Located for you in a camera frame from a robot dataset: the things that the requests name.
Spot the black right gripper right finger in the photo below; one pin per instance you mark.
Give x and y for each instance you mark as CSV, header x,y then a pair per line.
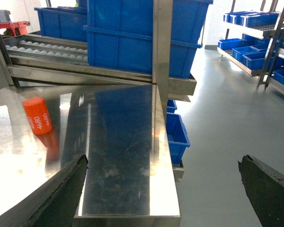
x,y
264,187

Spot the steel roller rack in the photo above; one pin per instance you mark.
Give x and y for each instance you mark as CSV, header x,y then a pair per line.
x,y
15,68

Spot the orange cylindrical capacitor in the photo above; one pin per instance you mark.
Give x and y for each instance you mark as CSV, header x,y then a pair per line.
x,y
37,115

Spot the blue bin on roller rack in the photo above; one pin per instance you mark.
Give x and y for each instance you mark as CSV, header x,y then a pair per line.
x,y
63,22

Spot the large blue plastic bin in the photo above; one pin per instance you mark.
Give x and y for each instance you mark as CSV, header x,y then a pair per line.
x,y
120,34

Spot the red metal frame table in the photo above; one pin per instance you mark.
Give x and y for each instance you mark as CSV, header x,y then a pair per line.
x,y
15,28

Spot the blue bin under table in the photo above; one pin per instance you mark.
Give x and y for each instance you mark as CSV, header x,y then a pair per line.
x,y
177,137

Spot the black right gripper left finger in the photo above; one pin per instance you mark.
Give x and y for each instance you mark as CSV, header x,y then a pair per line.
x,y
55,202

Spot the steel shelf with blue bins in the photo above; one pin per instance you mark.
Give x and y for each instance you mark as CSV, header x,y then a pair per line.
x,y
260,50

